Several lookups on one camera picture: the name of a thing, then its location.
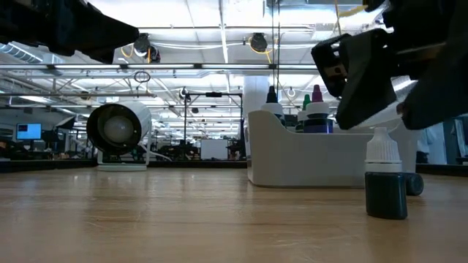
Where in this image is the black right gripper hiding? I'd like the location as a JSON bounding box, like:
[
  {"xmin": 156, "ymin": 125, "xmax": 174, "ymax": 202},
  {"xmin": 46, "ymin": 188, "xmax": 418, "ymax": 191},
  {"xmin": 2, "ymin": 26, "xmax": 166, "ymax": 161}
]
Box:
[{"xmin": 310, "ymin": 0, "xmax": 468, "ymax": 132}]

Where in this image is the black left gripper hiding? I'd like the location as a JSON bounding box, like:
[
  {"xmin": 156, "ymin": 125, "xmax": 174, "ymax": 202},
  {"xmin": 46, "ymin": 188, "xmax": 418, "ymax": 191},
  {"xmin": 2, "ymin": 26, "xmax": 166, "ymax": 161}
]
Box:
[{"xmin": 0, "ymin": 0, "xmax": 140, "ymax": 63}]

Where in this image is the large violet food coloring bottle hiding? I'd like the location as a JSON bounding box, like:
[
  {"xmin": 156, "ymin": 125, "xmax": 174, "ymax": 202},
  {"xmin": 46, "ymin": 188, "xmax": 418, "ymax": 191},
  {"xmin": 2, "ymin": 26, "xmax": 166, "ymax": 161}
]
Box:
[{"xmin": 303, "ymin": 84, "xmax": 334, "ymax": 134}]

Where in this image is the small dark green bottle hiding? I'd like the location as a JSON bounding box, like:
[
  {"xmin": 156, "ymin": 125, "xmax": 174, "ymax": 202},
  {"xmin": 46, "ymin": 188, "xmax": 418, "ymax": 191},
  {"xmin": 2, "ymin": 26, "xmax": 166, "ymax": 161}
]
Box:
[{"xmin": 364, "ymin": 126, "xmax": 409, "ymax": 221}]

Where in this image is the white cylindrical projector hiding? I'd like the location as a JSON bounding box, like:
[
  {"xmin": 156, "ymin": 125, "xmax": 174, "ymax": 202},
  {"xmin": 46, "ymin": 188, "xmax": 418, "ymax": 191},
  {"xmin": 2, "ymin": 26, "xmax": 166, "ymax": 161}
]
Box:
[{"xmin": 86, "ymin": 100, "xmax": 153, "ymax": 172}]

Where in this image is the white plastic bin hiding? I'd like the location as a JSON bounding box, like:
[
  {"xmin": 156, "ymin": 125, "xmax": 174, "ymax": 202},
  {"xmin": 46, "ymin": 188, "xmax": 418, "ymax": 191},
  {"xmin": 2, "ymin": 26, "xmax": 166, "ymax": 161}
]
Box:
[{"xmin": 246, "ymin": 109, "xmax": 420, "ymax": 189}]

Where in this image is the white building pillar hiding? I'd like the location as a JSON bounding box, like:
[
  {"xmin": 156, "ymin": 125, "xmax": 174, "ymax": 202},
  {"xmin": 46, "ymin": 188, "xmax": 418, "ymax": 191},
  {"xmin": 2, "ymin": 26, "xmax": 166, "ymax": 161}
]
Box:
[{"xmin": 242, "ymin": 75, "xmax": 272, "ymax": 118}]

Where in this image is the lit computer monitor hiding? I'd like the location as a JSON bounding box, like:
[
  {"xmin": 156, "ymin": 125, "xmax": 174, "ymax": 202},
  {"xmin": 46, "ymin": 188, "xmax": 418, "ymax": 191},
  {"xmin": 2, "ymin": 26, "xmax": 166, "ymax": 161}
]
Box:
[{"xmin": 15, "ymin": 122, "xmax": 42, "ymax": 141}]

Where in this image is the white board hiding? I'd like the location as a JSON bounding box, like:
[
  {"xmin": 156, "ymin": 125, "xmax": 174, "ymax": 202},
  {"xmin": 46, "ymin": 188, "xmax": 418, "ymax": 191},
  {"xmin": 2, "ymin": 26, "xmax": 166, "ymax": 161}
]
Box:
[{"xmin": 200, "ymin": 139, "xmax": 229, "ymax": 161}]

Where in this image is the yellow hanging cord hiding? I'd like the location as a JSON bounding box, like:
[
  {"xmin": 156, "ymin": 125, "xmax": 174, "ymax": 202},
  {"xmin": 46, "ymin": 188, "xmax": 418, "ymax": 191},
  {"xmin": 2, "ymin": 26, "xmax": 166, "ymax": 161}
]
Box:
[{"xmin": 333, "ymin": 0, "xmax": 369, "ymax": 37}]

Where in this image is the black gantry frame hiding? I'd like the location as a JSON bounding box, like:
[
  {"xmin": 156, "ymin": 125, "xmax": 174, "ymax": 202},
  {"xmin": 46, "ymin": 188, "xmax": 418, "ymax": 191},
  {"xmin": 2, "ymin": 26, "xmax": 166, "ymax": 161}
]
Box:
[{"xmin": 183, "ymin": 91, "xmax": 244, "ymax": 161}]

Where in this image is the white projector cable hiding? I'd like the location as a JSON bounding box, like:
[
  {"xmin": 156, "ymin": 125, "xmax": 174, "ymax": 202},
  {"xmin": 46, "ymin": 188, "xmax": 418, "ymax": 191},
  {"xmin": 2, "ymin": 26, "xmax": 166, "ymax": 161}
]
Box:
[{"xmin": 140, "ymin": 142, "xmax": 173, "ymax": 162}]

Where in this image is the black aluminium table frame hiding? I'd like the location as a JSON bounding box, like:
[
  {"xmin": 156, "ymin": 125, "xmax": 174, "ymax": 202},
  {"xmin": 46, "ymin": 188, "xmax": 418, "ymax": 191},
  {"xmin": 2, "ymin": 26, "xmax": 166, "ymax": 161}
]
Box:
[{"xmin": 0, "ymin": 157, "xmax": 468, "ymax": 177}]

